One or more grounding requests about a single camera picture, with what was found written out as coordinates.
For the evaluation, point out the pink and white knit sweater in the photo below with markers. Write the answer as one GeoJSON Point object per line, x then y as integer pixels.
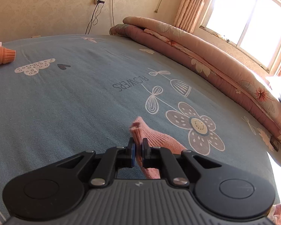
{"type": "Point", "coordinates": [161, 140]}

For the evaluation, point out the folded pink floral quilt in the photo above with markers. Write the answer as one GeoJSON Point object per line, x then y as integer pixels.
{"type": "Point", "coordinates": [201, 51]}

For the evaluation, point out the window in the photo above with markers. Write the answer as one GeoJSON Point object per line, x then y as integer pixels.
{"type": "Point", "coordinates": [260, 16]}

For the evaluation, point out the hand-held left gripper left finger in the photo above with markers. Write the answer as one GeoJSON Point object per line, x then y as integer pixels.
{"type": "Point", "coordinates": [132, 152]}

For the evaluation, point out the blue printed bed sheet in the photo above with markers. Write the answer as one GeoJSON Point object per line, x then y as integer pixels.
{"type": "Point", "coordinates": [72, 103]}

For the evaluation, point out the orange knit garment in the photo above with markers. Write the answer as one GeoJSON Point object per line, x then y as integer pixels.
{"type": "Point", "coordinates": [2, 54]}

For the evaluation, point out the black phone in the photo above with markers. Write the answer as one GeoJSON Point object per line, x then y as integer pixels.
{"type": "Point", "coordinates": [274, 144]}

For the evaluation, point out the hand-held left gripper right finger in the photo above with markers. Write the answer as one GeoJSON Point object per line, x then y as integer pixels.
{"type": "Point", "coordinates": [144, 152]}

